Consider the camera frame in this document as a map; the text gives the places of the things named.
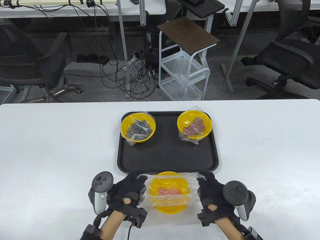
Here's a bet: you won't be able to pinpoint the brown roasted meat piece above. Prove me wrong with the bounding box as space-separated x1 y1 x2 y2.
182 117 206 137

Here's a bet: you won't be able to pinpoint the red white crab stick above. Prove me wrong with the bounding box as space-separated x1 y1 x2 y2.
157 186 186 197

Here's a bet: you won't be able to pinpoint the black side stand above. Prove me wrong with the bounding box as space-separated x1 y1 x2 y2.
180 0 225 34

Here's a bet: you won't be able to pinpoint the yellow plastic bowl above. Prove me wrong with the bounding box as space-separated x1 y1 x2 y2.
149 171 192 214
120 112 156 143
177 111 212 139

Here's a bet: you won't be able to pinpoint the beige cable tray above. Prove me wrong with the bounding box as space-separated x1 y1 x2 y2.
19 0 117 5

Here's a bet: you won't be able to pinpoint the black power strip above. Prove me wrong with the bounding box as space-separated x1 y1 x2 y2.
76 53 110 65

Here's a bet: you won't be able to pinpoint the clear plastic storage box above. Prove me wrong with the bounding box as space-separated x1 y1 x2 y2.
0 85 17 105

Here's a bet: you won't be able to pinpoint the crumpled clear plastic wrap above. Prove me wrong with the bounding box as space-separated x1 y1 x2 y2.
172 56 190 83

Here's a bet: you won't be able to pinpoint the grey white handheld controller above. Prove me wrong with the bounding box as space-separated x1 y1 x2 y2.
222 180 256 222
88 171 114 215

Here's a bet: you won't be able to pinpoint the black mesh office chair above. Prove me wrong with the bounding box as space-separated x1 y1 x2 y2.
0 19 84 103
241 0 320 100

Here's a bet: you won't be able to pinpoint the white desk aluminium legs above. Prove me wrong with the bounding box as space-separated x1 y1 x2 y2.
0 0 167 98
220 0 320 92

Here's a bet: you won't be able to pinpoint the person's right hand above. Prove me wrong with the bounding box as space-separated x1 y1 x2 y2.
196 171 242 227

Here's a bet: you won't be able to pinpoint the person's left forearm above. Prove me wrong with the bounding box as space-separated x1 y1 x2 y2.
99 210 127 240

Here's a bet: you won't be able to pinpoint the white wire cart wooden top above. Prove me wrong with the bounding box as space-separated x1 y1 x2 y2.
157 16 220 101

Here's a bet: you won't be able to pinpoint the white power strip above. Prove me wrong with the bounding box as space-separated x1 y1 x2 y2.
124 51 143 72

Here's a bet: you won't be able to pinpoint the person's left hand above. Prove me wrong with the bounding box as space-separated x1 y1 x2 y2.
107 171 148 228

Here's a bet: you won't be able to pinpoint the black plastic tray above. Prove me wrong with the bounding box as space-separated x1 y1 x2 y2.
117 111 220 174

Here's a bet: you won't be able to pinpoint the pile of dark blueberries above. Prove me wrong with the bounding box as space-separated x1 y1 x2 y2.
126 120 153 137

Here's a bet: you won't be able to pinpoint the black computer tower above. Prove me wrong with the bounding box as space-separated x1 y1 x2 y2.
146 30 182 75

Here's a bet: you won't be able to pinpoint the clear plastic food cover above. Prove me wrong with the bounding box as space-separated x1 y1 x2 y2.
178 105 213 145
121 111 157 147
137 172 206 208

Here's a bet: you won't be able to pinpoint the tangle of black cables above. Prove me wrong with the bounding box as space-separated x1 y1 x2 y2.
72 4 160 100

